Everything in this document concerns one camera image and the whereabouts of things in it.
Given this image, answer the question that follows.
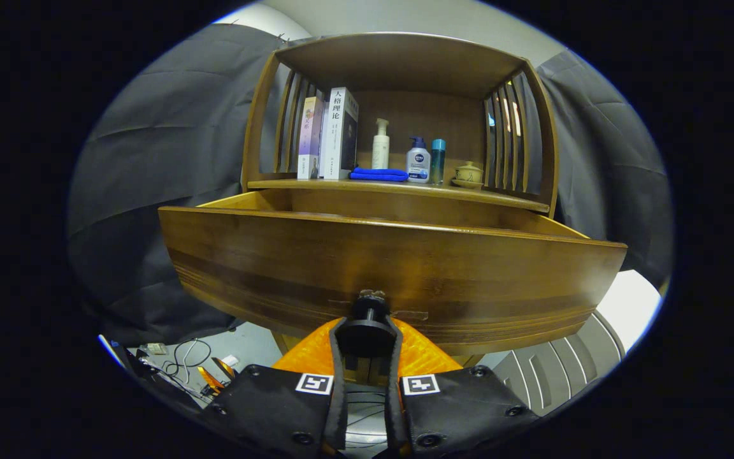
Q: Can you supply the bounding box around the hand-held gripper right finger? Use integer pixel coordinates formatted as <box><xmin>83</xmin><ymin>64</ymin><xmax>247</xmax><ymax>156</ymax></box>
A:
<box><xmin>385</xmin><ymin>317</ymin><xmax>541</xmax><ymax>459</ymax></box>

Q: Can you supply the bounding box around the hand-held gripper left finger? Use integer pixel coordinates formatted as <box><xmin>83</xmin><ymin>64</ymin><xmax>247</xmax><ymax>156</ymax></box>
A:
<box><xmin>201</xmin><ymin>317</ymin><xmax>350</xmax><ymax>459</ymax></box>

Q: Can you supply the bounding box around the wooden drawer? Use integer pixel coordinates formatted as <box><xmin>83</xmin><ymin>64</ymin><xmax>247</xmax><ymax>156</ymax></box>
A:
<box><xmin>158</xmin><ymin>189</ymin><xmax>629</xmax><ymax>356</ymax></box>

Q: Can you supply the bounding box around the wooden countertop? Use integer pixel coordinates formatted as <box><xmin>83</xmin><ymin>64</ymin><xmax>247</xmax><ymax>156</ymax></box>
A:
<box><xmin>247</xmin><ymin>177</ymin><xmax>551</xmax><ymax>214</ymax></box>

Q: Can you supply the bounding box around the wooden cabinet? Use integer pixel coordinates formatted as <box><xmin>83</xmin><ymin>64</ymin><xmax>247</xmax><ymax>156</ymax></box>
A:
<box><xmin>240</xmin><ymin>32</ymin><xmax>560</xmax><ymax>370</ymax></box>

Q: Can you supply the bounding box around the orange black tool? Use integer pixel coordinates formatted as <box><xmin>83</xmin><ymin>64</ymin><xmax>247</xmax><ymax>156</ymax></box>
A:
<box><xmin>198</xmin><ymin>357</ymin><xmax>237</xmax><ymax>396</ymax></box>

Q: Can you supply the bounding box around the blue folded cloth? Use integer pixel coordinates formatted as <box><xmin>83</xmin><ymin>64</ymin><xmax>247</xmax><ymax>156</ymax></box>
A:
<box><xmin>349</xmin><ymin>167</ymin><xmax>410</xmax><ymax>183</ymax></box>

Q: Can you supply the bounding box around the white bottle with blue pump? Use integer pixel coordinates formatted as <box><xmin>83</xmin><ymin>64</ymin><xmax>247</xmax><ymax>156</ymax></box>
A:
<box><xmin>406</xmin><ymin>136</ymin><xmax>431</xmax><ymax>184</ymax></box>

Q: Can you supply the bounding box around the beige lidded teacup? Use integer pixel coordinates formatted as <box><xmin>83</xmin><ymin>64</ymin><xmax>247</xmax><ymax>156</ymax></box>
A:
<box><xmin>451</xmin><ymin>161</ymin><xmax>485</xmax><ymax>190</ymax></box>

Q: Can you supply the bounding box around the teal bottle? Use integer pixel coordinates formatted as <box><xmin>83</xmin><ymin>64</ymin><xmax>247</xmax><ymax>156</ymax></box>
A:
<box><xmin>431</xmin><ymin>139</ymin><xmax>447</xmax><ymax>186</ymax></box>

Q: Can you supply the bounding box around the thick white book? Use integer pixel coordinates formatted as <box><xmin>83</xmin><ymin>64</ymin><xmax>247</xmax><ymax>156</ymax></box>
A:
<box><xmin>320</xmin><ymin>87</ymin><xmax>360</xmax><ymax>180</ymax></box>

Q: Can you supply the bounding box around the purple book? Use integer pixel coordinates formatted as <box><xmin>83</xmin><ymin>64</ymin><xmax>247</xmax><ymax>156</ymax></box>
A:
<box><xmin>297</xmin><ymin>96</ymin><xmax>325</xmax><ymax>180</ymax></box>

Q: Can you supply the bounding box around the tangle of black cables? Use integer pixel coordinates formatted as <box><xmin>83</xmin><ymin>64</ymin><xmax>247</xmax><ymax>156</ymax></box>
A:
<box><xmin>162</xmin><ymin>338</ymin><xmax>215</xmax><ymax>383</ymax></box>

